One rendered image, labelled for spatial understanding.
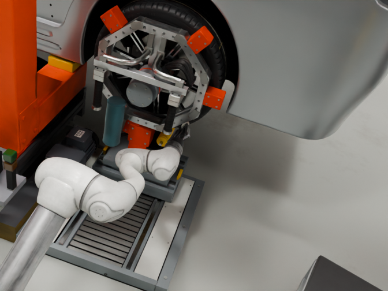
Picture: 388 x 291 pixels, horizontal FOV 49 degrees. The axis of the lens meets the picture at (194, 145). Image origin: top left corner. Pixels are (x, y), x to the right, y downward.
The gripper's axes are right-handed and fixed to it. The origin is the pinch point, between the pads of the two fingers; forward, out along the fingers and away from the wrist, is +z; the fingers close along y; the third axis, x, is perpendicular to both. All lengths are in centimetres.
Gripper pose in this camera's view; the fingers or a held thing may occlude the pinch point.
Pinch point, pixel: (185, 125)
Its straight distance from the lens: 218.5
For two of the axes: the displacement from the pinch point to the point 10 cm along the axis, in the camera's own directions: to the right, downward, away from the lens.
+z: 2.4, -5.7, 7.9
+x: -5.1, -7.7, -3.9
